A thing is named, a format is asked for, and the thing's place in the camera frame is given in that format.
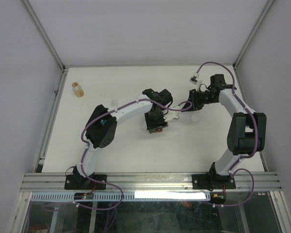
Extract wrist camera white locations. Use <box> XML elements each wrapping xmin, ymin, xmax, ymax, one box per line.
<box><xmin>189</xmin><ymin>73</ymin><xmax>203</xmax><ymax>85</ymax></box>
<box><xmin>163</xmin><ymin>112</ymin><xmax>179</xmax><ymax>121</ymax></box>

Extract clear plastic pill box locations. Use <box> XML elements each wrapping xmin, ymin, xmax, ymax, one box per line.
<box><xmin>111</xmin><ymin>100</ymin><xmax>118</xmax><ymax>107</ymax></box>

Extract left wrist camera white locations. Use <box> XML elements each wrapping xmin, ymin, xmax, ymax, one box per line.
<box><xmin>163</xmin><ymin>112</ymin><xmax>179</xmax><ymax>121</ymax></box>

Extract small glass vial orange pills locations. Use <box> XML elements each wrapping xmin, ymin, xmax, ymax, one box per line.
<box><xmin>72</xmin><ymin>82</ymin><xmax>84</xmax><ymax>98</ymax></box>

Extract white pill bottle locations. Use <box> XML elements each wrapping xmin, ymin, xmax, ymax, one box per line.
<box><xmin>143</xmin><ymin>121</ymin><xmax>147</xmax><ymax>131</ymax></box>

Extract aluminium frame post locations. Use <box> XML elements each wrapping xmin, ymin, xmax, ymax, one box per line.
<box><xmin>233</xmin><ymin>0</ymin><xmax>276</xmax><ymax>68</ymax></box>
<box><xmin>20</xmin><ymin>0</ymin><xmax>65</xmax><ymax>72</ymax></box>

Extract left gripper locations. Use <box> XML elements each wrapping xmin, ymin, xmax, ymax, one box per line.
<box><xmin>145</xmin><ymin>109</ymin><xmax>168</xmax><ymax>133</ymax></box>

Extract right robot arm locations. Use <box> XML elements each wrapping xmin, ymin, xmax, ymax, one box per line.
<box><xmin>188</xmin><ymin>74</ymin><xmax>267</xmax><ymax>188</ymax></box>

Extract aluminium frame post left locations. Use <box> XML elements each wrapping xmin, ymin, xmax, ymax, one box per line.
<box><xmin>20</xmin><ymin>0</ymin><xmax>65</xmax><ymax>72</ymax></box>

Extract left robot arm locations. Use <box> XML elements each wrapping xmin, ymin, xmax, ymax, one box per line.
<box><xmin>75</xmin><ymin>89</ymin><xmax>173</xmax><ymax>189</ymax></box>

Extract aluminium frame post right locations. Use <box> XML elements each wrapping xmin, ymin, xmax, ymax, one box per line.
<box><xmin>233</xmin><ymin>0</ymin><xmax>276</xmax><ymax>68</ymax></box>

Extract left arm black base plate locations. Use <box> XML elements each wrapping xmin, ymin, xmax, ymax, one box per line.
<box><xmin>64</xmin><ymin>174</ymin><xmax>107</xmax><ymax>190</ymax></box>

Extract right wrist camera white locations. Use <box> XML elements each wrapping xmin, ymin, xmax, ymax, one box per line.
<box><xmin>189</xmin><ymin>73</ymin><xmax>203</xmax><ymax>85</ymax></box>

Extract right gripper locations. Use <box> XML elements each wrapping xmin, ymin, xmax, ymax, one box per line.
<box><xmin>181</xmin><ymin>88</ymin><xmax>217</xmax><ymax>112</ymax></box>

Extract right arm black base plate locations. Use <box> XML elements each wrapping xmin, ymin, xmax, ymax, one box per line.
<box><xmin>192</xmin><ymin>173</ymin><xmax>236</xmax><ymax>191</ymax></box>

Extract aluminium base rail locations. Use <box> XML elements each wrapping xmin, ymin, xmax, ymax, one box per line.
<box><xmin>20</xmin><ymin>171</ymin><xmax>282</xmax><ymax>192</ymax></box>

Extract grey slotted cable duct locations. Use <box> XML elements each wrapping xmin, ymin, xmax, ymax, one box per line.
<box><xmin>31</xmin><ymin>191</ymin><xmax>210</xmax><ymax>202</ymax></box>

